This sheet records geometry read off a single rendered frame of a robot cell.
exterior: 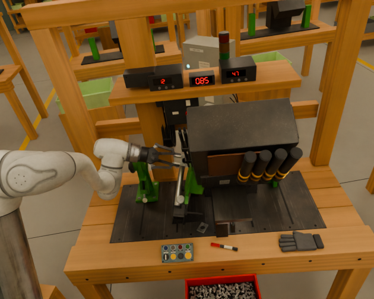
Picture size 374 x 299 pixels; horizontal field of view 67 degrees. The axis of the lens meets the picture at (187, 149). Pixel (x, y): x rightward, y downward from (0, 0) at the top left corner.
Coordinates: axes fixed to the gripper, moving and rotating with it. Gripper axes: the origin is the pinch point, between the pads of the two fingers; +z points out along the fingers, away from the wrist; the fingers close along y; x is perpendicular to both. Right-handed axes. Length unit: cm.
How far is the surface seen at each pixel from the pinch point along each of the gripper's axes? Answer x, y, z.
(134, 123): 29.8, 19.2, -24.8
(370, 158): 113, 42, 225
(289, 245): -16, -32, 54
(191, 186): -5.1, -12.0, 6.2
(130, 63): -4, 42, -32
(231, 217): -20.7, -22.5, 22.1
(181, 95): -10.4, 29.3, -6.0
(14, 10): 806, 439, -437
